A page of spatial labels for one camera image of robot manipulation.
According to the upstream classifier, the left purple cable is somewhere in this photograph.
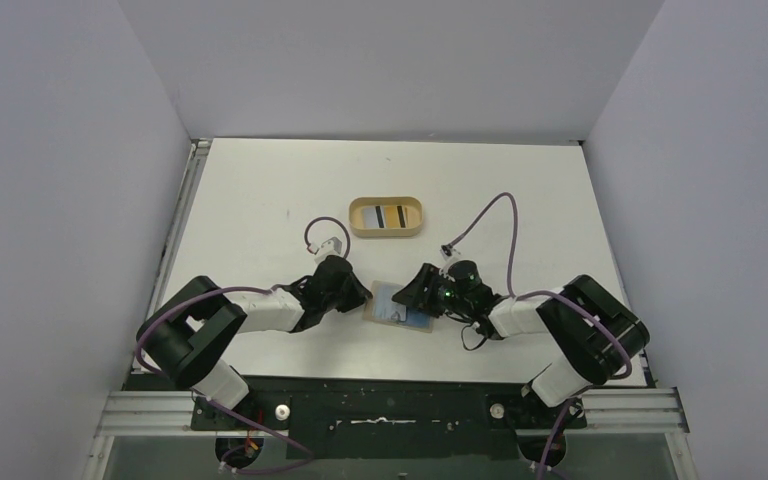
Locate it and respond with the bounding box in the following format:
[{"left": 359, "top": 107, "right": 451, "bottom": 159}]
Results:
[{"left": 133, "top": 216, "right": 352, "bottom": 476}]

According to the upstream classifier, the beige leather card holder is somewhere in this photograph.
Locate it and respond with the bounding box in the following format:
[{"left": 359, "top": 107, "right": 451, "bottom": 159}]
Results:
[{"left": 362, "top": 280, "right": 436, "bottom": 335}]

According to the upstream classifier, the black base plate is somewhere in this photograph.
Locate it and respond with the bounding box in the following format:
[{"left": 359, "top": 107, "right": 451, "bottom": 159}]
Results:
[{"left": 124, "top": 372, "right": 587, "bottom": 465}]

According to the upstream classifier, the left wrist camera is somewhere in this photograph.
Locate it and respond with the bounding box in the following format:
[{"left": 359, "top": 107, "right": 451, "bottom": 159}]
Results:
[{"left": 307, "top": 237, "right": 344, "bottom": 257}]

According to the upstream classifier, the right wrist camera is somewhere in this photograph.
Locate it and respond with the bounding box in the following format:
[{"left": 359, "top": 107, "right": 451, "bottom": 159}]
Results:
[{"left": 440, "top": 244, "right": 462, "bottom": 263}]

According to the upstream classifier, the oval wooden tray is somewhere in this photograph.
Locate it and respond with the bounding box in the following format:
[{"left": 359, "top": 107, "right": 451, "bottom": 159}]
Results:
[{"left": 348, "top": 196, "right": 424, "bottom": 239}]

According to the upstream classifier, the white striped card in tray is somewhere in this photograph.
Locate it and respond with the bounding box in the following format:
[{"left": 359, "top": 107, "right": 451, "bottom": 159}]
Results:
[{"left": 361, "top": 205, "right": 386, "bottom": 229}]

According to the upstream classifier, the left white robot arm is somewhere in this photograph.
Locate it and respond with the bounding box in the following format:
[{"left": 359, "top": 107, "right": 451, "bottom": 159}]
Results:
[{"left": 135, "top": 255, "right": 372, "bottom": 409}]

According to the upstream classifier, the black looped cable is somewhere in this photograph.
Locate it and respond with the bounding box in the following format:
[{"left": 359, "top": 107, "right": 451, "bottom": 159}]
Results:
[{"left": 460, "top": 323, "right": 489, "bottom": 353}]

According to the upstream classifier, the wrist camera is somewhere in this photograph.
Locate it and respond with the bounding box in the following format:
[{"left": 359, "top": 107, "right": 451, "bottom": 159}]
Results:
[
  {"left": 307, "top": 237, "right": 344, "bottom": 257},
  {"left": 440, "top": 244, "right": 462, "bottom": 263}
]

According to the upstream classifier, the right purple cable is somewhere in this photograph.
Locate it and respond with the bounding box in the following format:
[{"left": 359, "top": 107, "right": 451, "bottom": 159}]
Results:
[{"left": 440, "top": 192, "right": 634, "bottom": 480}]

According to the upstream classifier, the purple cable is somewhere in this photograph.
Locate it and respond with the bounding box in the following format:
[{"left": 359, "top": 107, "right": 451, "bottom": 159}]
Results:
[
  {"left": 440, "top": 192, "right": 634, "bottom": 480},
  {"left": 133, "top": 216, "right": 352, "bottom": 476}
]

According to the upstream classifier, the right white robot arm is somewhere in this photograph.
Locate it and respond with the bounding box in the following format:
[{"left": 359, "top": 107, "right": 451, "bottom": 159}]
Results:
[{"left": 391, "top": 260, "right": 651, "bottom": 407}]

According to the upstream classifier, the left side aluminium rail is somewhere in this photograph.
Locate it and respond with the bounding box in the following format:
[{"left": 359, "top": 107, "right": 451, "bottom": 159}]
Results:
[{"left": 132, "top": 139, "right": 213, "bottom": 374}]

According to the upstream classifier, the aluminium frame rail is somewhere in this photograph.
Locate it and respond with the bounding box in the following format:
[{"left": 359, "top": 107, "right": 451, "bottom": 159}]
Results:
[{"left": 82, "top": 389, "right": 700, "bottom": 480}]

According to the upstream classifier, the yellow striped card in tray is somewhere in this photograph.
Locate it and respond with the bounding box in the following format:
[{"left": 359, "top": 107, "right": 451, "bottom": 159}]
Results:
[{"left": 382, "top": 205, "right": 407, "bottom": 229}]

